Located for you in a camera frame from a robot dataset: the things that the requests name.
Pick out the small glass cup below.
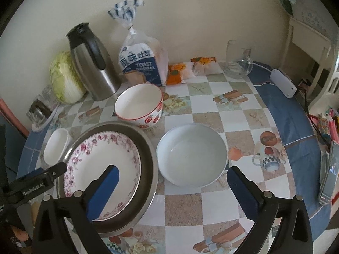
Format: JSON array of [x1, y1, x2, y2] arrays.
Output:
[[41, 85, 57, 104]]

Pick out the glass pitcher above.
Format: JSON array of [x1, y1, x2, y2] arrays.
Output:
[[222, 48, 255, 79]]

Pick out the clear orange snack packet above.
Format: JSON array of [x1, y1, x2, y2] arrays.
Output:
[[191, 56, 223, 75]]

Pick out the tall drinking glass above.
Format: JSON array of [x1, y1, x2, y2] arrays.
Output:
[[226, 40, 244, 70]]

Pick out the white square bowl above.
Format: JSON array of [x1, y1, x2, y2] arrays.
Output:
[[43, 128, 71, 165]]

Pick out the pink floral round plate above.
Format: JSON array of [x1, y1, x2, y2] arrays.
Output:
[[64, 132, 141, 221]]

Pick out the white oval tray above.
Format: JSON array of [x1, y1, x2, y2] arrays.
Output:
[[32, 102, 60, 133]]

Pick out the stainless steel thermos jug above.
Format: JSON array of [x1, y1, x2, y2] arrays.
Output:
[[66, 22, 122, 101]]

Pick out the napa cabbage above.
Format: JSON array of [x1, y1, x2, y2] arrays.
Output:
[[49, 51, 88, 104]]

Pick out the black cable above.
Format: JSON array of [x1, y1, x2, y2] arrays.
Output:
[[298, 79, 329, 143]]

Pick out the colourful striped packet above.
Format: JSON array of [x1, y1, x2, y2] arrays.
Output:
[[310, 106, 339, 144]]

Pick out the person's left hand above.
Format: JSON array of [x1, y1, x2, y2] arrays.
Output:
[[11, 228, 29, 242]]

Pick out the white power strip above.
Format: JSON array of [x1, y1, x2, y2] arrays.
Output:
[[270, 69, 296, 98]]

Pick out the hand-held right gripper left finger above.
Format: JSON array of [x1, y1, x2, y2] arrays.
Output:
[[32, 165, 120, 254]]

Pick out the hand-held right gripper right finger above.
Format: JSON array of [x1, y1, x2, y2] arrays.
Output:
[[227, 166, 314, 254]]

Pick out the plain white round bowl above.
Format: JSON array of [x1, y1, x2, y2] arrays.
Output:
[[156, 123, 228, 187]]

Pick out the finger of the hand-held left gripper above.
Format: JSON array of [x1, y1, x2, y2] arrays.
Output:
[[16, 162, 67, 184]]

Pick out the stainless steel basin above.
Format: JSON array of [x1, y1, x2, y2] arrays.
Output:
[[56, 121, 159, 238]]

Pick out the silver framed device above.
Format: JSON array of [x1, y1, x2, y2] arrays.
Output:
[[319, 141, 339, 205]]

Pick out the toast bread bag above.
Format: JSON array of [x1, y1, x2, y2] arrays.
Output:
[[107, 0, 169, 86]]

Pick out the strawberry print bowl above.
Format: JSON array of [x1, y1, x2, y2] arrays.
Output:
[[114, 83, 163, 130]]

